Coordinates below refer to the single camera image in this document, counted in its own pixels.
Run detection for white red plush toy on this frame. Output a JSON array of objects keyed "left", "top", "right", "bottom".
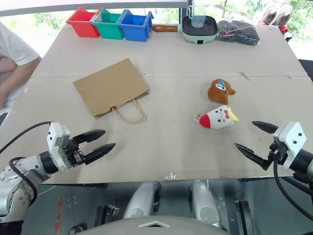
[{"left": 194, "top": 105, "right": 240, "bottom": 130}]

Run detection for red plastic bin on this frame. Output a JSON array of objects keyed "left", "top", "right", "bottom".
[{"left": 66, "top": 6, "right": 102, "bottom": 38}]

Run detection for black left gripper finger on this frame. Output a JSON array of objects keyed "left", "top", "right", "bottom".
[
  {"left": 83, "top": 142, "right": 116, "bottom": 165},
  {"left": 73, "top": 129, "right": 106, "bottom": 145}
]

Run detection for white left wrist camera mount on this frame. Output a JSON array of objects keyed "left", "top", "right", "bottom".
[{"left": 46, "top": 121, "right": 74, "bottom": 172}]

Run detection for person in white shirt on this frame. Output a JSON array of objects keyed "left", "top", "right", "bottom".
[{"left": 0, "top": 21, "right": 43, "bottom": 123}]

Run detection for black bagged cloth bundle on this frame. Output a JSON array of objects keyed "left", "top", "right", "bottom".
[{"left": 216, "top": 20, "right": 260, "bottom": 47}]

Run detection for pair of sneakers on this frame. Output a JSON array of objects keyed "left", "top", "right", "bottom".
[{"left": 253, "top": 2, "right": 293, "bottom": 42}]

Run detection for clear measuring cup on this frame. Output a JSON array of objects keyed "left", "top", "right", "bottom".
[{"left": 187, "top": 0, "right": 207, "bottom": 28}]

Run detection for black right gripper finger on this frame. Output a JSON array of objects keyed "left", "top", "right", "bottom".
[
  {"left": 234, "top": 142, "right": 272, "bottom": 171},
  {"left": 251, "top": 120, "right": 279, "bottom": 135}
]

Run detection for green electric frying pan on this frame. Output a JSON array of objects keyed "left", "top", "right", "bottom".
[{"left": 151, "top": 15, "right": 219, "bottom": 45}]

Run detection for silver robot right leg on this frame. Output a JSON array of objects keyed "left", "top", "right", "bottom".
[{"left": 187, "top": 180, "right": 224, "bottom": 229}]

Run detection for blue plastic bin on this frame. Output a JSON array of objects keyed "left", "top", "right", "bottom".
[{"left": 117, "top": 9, "right": 154, "bottom": 42}]

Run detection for green plastic bin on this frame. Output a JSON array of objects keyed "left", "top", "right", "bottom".
[{"left": 91, "top": 7, "right": 125, "bottom": 40}]

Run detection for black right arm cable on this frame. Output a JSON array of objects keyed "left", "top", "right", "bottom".
[{"left": 272, "top": 149, "right": 313, "bottom": 223}]

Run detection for brown plush toy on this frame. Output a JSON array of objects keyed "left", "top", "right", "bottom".
[{"left": 207, "top": 78, "right": 237, "bottom": 106}]

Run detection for brown paper bag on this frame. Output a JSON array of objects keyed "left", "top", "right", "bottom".
[{"left": 72, "top": 58, "right": 151, "bottom": 124}]

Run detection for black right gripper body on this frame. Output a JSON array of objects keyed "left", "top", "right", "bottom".
[{"left": 268, "top": 140, "right": 288, "bottom": 167}]

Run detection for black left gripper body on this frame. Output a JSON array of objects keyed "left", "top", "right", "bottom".
[{"left": 62, "top": 137, "right": 87, "bottom": 168}]

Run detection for silver robot torso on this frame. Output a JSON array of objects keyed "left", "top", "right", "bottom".
[{"left": 69, "top": 214, "right": 247, "bottom": 235}]

